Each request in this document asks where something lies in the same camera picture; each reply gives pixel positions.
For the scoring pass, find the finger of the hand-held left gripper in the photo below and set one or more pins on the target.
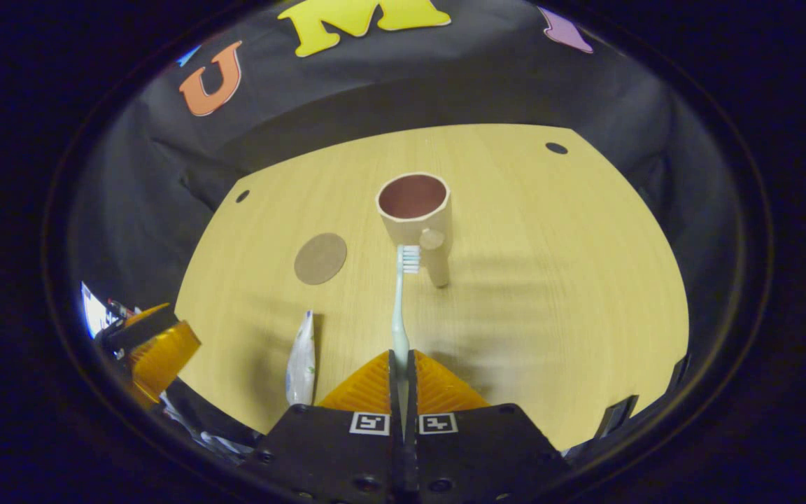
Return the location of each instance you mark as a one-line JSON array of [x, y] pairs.
[[144, 329], [161, 360]]

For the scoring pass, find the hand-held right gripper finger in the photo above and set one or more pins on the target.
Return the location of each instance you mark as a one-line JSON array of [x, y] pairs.
[[393, 399], [411, 399]]

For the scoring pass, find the white toothbrush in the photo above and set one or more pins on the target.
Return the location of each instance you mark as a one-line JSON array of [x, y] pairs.
[[399, 315]]

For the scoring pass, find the white toothpaste tube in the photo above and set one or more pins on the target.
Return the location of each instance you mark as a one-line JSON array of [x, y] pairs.
[[301, 364]]

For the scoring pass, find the brown round coaster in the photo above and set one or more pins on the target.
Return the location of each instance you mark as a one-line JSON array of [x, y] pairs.
[[320, 259]]

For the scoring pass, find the beige cup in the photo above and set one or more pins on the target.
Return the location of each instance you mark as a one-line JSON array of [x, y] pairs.
[[406, 229]]

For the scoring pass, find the black backdrop cloth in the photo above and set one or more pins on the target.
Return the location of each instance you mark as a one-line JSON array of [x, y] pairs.
[[375, 91]]

